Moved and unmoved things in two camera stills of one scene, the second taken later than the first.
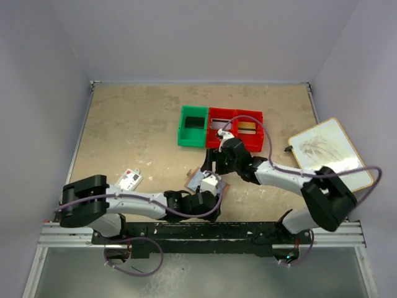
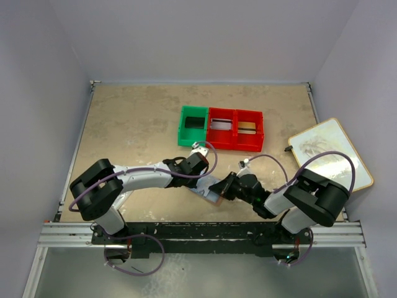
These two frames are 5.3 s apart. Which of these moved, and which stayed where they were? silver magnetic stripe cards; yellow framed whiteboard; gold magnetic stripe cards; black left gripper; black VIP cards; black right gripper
Moved: black right gripper; black left gripper
Stayed: black VIP cards; silver magnetic stripe cards; gold magnetic stripe cards; yellow framed whiteboard
